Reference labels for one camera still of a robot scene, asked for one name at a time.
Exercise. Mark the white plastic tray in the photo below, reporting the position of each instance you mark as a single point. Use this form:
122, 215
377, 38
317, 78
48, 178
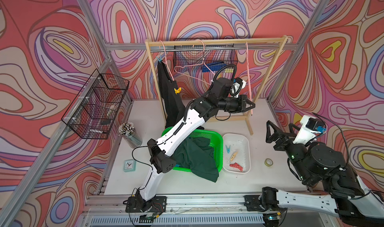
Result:
240, 144

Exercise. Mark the yellow tape roll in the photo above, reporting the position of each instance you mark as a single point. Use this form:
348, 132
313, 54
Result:
268, 162

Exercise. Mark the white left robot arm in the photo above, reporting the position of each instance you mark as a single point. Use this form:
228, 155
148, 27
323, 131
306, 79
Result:
223, 94

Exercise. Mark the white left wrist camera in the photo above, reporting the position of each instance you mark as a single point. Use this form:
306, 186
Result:
238, 85

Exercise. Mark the wooden clothes rack frame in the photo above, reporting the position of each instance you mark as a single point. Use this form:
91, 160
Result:
206, 79

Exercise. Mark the pine cone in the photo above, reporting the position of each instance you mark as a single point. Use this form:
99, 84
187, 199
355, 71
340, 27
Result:
130, 134

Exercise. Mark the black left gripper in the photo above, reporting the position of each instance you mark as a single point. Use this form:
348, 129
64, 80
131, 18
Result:
240, 107

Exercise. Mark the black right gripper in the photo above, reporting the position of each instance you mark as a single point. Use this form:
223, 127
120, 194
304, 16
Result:
285, 141

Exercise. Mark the black wire basket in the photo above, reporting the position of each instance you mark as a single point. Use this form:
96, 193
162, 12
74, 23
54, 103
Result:
100, 100
189, 59

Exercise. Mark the wooden clothespin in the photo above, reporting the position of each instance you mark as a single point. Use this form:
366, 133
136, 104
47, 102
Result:
233, 156

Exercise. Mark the green perforated plastic basket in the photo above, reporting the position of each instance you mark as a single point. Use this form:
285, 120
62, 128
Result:
216, 144

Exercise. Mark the dark green t-shirt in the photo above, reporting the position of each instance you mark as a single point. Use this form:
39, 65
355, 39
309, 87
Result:
197, 155

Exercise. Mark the yellow clothespin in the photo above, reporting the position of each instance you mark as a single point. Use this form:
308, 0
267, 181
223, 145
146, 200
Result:
177, 91

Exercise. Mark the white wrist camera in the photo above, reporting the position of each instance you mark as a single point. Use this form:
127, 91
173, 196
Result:
310, 129
238, 85

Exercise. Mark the black wire basket left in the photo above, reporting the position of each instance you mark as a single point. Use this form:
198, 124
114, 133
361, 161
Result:
100, 100

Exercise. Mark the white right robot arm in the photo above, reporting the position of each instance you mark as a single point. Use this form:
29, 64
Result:
312, 162

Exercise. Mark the black wire basket back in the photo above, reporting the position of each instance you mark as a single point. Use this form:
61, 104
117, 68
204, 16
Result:
189, 59

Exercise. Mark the metal rail base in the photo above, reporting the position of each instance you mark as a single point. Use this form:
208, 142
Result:
209, 210

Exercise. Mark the small green clock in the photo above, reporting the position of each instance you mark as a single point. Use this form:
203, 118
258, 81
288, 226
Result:
129, 165

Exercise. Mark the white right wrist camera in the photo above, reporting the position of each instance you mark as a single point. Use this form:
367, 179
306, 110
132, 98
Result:
310, 129

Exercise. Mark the black t-shirt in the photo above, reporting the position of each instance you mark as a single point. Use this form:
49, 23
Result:
174, 106

